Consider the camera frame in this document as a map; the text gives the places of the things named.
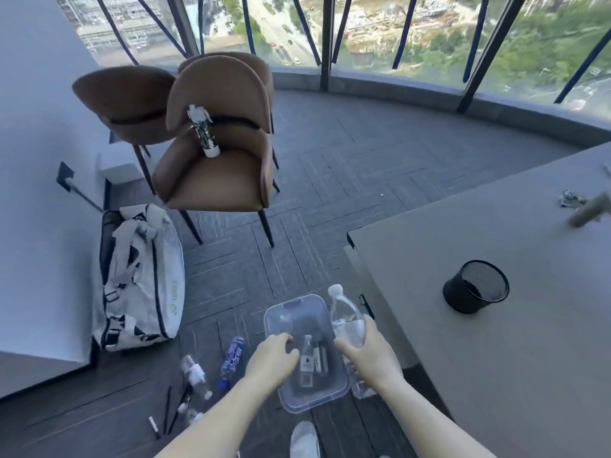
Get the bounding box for black wall socket plug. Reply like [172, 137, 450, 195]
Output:
[56, 161, 105, 213]

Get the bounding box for white green printed bottle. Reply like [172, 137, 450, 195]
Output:
[186, 104, 221, 159]

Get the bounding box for clear plastic water bottle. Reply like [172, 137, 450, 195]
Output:
[327, 284, 379, 400]

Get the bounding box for clear bottle white label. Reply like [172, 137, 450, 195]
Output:
[179, 355, 214, 401]

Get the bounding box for person's right forearm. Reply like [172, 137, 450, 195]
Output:
[377, 372, 498, 458]

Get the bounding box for blue label drink bottle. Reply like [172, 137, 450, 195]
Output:
[218, 336, 245, 394]

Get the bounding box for dark window frame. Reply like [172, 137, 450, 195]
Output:
[93, 0, 611, 115]

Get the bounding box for person's left forearm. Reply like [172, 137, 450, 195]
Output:
[153, 377, 283, 458]

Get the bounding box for white duffel bag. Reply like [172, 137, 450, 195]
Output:
[91, 203, 186, 353]

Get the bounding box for person's right hand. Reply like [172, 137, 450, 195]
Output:
[334, 315, 405, 392]

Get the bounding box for white box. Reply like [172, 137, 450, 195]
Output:
[99, 152, 145, 186]

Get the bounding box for black mesh pen cup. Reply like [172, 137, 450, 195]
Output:
[442, 260, 510, 315]

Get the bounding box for black white pen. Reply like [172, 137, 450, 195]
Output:
[167, 385, 194, 434]

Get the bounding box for person's left hand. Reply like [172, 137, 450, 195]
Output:
[244, 333, 300, 395]

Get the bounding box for clear plastic storage box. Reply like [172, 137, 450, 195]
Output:
[263, 294, 358, 414]

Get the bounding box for brown leather chair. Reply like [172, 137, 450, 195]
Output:
[152, 55, 278, 249]
[178, 51, 282, 193]
[72, 66, 178, 196]

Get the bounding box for beige handle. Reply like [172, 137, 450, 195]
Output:
[568, 191, 611, 228]

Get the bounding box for person's white shoe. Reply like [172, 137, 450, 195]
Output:
[289, 421, 322, 458]

